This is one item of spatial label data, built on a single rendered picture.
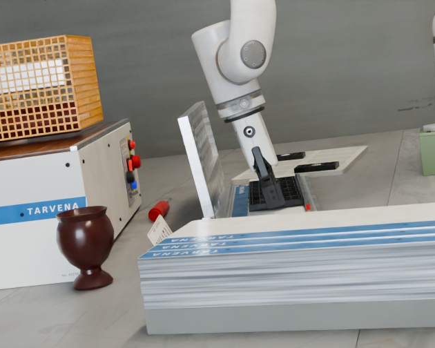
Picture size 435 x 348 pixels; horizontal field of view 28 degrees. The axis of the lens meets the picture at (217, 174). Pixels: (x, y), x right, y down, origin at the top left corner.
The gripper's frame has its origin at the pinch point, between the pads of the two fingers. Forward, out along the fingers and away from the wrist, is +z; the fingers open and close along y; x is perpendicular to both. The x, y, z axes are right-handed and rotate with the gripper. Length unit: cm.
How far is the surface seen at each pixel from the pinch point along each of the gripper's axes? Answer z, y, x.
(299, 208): 3.5, -1.6, -3.6
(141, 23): -56, 254, 41
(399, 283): 3, -64, -12
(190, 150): -13.2, -8.9, 10.1
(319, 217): -3.1, -46.9, -6.3
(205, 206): -3.4, -8.9, 11.0
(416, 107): 22, 232, -63
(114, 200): -8.1, 4.2, 27.9
